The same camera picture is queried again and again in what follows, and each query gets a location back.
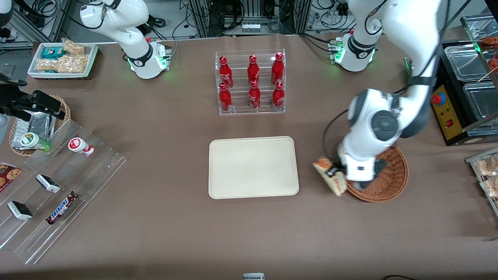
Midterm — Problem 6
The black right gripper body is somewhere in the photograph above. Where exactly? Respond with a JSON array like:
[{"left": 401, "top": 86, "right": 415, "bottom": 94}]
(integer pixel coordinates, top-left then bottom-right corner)
[{"left": 0, "top": 84, "right": 37, "bottom": 118}]

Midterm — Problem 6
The triangular sandwich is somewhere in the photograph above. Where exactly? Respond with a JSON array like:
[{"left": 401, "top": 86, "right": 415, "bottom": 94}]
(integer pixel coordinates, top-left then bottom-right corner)
[{"left": 313, "top": 157, "right": 348, "bottom": 197}]

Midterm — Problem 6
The wicker basket with foil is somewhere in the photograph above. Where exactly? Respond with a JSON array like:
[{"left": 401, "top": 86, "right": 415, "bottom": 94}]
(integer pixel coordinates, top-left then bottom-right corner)
[{"left": 9, "top": 95, "right": 71, "bottom": 157}]

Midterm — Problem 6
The brown round wicker basket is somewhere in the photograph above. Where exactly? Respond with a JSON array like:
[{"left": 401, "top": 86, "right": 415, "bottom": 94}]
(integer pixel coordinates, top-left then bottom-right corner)
[{"left": 344, "top": 145, "right": 409, "bottom": 203}]

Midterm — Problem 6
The white rectangular snack tray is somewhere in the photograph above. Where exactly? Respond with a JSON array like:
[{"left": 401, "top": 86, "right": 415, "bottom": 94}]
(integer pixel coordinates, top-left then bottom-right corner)
[{"left": 27, "top": 42, "right": 99, "bottom": 80}]

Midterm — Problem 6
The cream plastic serving tray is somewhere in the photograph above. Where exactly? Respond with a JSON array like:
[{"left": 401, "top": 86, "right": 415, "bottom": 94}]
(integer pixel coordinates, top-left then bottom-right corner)
[{"left": 209, "top": 136, "right": 300, "bottom": 200}]

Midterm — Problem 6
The metal tray with pastries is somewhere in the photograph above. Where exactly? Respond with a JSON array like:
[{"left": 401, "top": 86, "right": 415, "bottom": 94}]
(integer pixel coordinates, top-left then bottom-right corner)
[{"left": 466, "top": 148, "right": 498, "bottom": 217}]

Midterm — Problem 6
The aluminium foil container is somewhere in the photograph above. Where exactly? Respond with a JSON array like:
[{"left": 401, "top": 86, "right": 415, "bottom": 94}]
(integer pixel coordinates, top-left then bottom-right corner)
[{"left": 11, "top": 112, "right": 59, "bottom": 151}]

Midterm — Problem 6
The green cap yogurt bottle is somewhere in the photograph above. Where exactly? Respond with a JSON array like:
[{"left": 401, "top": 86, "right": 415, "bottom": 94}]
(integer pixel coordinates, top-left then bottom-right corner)
[{"left": 20, "top": 132, "right": 52, "bottom": 153}]

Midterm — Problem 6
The large rice cracker bag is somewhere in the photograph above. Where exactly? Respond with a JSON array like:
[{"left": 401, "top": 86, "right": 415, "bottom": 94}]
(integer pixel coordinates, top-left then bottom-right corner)
[{"left": 37, "top": 54, "right": 89, "bottom": 74}]

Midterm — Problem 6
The red cap yogurt bottle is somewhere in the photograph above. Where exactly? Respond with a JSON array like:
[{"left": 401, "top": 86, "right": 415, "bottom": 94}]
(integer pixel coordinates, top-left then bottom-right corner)
[{"left": 68, "top": 137, "right": 95, "bottom": 157}]

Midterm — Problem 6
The teal snack packet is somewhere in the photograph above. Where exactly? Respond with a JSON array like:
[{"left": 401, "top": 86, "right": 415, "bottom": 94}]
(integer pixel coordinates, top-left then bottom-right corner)
[{"left": 41, "top": 47, "right": 65, "bottom": 60}]

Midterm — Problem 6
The small rice cracker bag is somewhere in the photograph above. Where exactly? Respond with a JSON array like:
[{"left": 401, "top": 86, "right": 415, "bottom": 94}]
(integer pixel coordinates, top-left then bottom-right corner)
[{"left": 62, "top": 38, "right": 86, "bottom": 56}]

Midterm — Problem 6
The black white snack bar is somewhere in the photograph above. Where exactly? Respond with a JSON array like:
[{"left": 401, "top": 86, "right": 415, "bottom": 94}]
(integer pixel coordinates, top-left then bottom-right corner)
[
  {"left": 36, "top": 174, "right": 61, "bottom": 194},
  {"left": 7, "top": 201, "right": 33, "bottom": 221}
]

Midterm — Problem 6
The clear acrylic stepped display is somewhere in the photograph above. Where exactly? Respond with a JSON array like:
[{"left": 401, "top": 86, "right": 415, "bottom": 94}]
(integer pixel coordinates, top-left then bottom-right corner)
[{"left": 0, "top": 119, "right": 128, "bottom": 266}]

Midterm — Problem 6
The chocolate chip cookie pack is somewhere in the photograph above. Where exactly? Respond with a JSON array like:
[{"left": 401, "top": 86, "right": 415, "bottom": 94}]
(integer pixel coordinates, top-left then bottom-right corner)
[{"left": 0, "top": 161, "right": 23, "bottom": 193}]

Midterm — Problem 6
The snickers chocolate bar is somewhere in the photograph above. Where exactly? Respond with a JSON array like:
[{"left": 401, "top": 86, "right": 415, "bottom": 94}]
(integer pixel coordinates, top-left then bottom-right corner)
[{"left": 46, "top": 191, "right": 79, "bottom": 225}]

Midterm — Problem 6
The red cola bottle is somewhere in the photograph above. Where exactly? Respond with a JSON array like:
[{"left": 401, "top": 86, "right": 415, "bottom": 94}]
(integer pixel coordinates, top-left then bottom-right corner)
[
  {"left": 247, "top": 55, "right": 260, "bottom": 87},
  {"left": 272, "top": 81, "right": 285, "bottom": 109},
  {"left": 219, "top": 56, "right": 234, "bottom": 89},
  {"left": 271, "top": 52, "right": 284, "bottom": 85},
  {"left": 219, "top": 83, "right": 233, "bottom": 112},
  {"left": 249, "top": 80, "right": 261, "bottom": 110}
]

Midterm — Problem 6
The yellow control panel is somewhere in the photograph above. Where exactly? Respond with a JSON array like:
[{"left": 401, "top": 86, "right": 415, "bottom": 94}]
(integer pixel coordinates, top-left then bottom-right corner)
[{"left": 431, "top": 85, "right": 466, "bottom": 141}]

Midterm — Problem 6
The clear acrylic bottle rack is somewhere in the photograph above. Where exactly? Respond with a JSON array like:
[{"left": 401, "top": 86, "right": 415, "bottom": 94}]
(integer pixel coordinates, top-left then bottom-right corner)
[{"left": 215, "top": 49, "right": 286, "bottom": 116}]

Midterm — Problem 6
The black food warmer cabinet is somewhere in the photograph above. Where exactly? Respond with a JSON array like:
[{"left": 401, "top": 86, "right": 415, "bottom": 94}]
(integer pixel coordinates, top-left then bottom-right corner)
[{"left": 405, "top": 15, "right": 498, "bottom": 147}]

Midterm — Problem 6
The bagged pastry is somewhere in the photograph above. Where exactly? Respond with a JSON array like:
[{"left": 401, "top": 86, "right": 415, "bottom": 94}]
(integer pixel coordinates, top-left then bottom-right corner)
[
  {"left": 475, "top": 155, "right": 498, "bottom": 178},
  {"left": 480, "top": 177, "right": 498, "bottom": 199}
]

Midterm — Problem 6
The steel pan with clear lid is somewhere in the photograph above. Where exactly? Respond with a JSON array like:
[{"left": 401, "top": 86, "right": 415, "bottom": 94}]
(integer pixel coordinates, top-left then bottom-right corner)
[
  {"left": 444, "top": 44, "right": 491, "bottom": 82},
  {"left": 463, "top": 81, "right": 498, "bottom": 122}
]

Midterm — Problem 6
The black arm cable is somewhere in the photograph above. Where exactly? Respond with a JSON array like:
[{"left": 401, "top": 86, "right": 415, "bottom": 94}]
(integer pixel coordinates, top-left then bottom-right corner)
[{"left": 321, "top": 110, "right": 349, "bottom": 158}]

